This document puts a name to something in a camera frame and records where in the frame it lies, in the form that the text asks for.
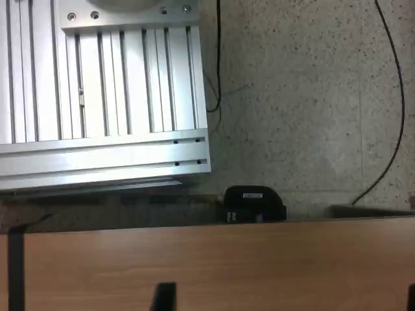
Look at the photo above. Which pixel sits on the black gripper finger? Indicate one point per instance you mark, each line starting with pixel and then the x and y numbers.
pixel 164 298
pixel 412 299

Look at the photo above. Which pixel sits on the black power adapter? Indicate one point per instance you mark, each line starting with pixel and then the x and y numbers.
pixel 253 204

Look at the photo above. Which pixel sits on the dark tape strip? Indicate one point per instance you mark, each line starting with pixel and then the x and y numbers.
pixel 16 275

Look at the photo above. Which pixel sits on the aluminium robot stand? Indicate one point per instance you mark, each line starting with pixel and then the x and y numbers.
pixel 113 97

